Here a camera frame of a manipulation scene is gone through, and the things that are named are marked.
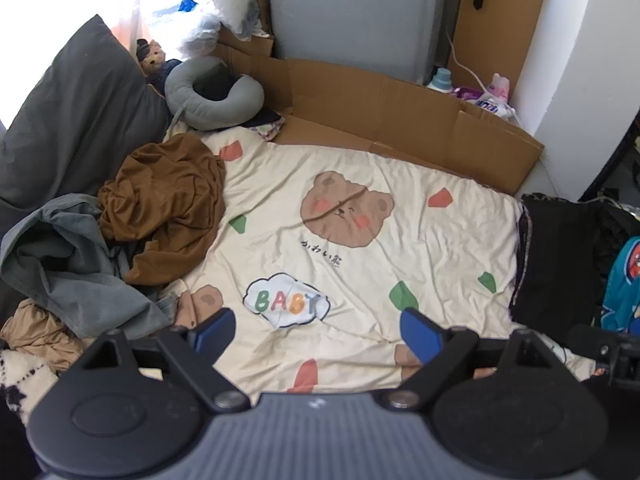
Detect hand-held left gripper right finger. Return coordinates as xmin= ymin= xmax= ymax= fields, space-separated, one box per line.
xmin=382 ymin=307 xmax=576 ymax=409

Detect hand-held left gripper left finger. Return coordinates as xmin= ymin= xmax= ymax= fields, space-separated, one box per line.
xmin=65 ymin=307 xmax=251 ymax=413

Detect brown printed t-shirt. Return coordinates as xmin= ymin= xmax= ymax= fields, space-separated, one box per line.
xmin=97 ymin=134 xmax=227 ymax=287

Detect teal printed garment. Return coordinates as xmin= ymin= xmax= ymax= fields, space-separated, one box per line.
xmin=600 ymin=236 xmax=640 ymax=333

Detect cream bear print blanket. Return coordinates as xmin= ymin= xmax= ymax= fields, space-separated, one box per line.
xmin=160 ymin=130 xmax=601 ymax=396

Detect black folded garment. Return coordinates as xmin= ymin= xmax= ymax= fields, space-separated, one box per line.
xmin=510 ymin=192 xmax=608 ymax=346

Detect grey green pants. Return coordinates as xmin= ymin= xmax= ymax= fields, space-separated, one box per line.
xmin=0 ymin=194 xmax=173 ymax=341

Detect tan crumpled garment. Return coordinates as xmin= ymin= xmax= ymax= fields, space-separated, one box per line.
xmin=0 ymin=299 xmax=86 ymax=373

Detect black and white knit cloth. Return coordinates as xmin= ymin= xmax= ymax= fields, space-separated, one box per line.
xmin=0 ymin=350 xmax=61 ymax=426

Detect floral folded cloth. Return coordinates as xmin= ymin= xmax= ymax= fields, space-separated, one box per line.
xmin=250 ymin=120 xmax=286 ymax=142

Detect large cardboard sheet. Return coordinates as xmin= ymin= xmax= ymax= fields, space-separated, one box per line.
xmin=212 ymin=25 xmax=545 ymax=196

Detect white purple laundry powder bag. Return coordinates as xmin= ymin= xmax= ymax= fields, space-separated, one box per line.
xmin=452 ymin=85 xmax=516 ymax=121

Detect grey neck pillow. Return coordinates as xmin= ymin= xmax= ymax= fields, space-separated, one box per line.
xmin=164 ymin=56 xmax=266 ymax=133

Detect detergent bottle with blue cap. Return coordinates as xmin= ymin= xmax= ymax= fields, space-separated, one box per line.
xmin=427 ymin=67 xmax=453 ymax=92

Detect pink refill pouch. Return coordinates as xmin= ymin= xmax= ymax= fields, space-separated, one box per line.
xmin=487 ymin=74 xmax=511 ymax=106

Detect dark grey pillow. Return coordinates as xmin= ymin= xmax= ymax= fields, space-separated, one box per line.
xmin=0 ymin=14 xmax=173 ymax=211

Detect brown teddy bear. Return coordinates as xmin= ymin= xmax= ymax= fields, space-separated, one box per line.
xmin=135 ymin=38 xmax=183 ymax=96

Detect grey translucent plastic bag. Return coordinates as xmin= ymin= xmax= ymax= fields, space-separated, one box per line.
xmin=177 ymin=12 xmax=223 ymax=58

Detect upright cardboard panel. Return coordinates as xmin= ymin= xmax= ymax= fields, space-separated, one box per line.
xmin=452 ymin=0 xmax=551 ymax=86

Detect grey plastic wrapped mattress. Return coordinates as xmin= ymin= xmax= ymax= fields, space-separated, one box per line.
xmin=265 ymin=0 xmax=468 ymax=86

